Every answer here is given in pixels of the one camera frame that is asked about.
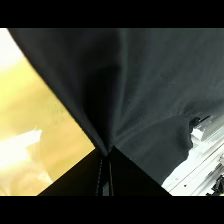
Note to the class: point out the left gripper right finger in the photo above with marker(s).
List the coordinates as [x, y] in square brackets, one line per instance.
[136, 180]

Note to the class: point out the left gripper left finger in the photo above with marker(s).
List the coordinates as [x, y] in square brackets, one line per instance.
[78, 178]

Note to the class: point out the silver frame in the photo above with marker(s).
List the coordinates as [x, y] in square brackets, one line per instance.
[200, 166]

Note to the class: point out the black garment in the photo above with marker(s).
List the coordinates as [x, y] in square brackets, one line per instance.
[140, 83]

